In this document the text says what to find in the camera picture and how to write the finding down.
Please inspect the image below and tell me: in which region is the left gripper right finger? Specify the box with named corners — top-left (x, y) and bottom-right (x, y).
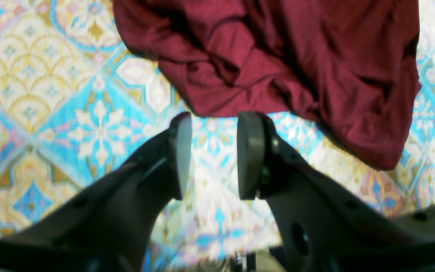
top-left (237, 112), bottom-right (435, 272)

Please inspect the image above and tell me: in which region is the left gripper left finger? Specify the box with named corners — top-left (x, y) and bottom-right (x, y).
top-left (0, 112), bottom-right (192, 272)

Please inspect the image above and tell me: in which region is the maroon t-shirt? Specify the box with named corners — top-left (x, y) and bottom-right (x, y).
top-left (113, 0), bottom-right (421, 170)

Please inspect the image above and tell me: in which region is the patterned tablecloth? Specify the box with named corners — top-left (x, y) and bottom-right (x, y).
top-left (0, 0), bottom-right (435, 272)

